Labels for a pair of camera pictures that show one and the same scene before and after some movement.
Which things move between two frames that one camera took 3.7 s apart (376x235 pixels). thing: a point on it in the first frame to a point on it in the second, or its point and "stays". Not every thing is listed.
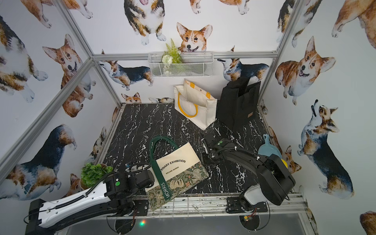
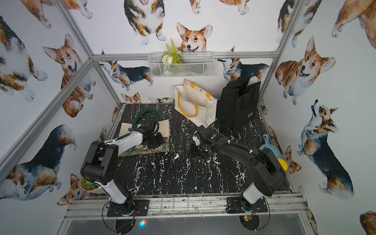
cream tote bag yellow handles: x=195 y=105 stays
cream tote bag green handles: x=173 y=173 to x=164 y=129
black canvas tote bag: x=238 y=102 stays
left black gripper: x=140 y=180 to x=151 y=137
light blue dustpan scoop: x=267 y=149 stays
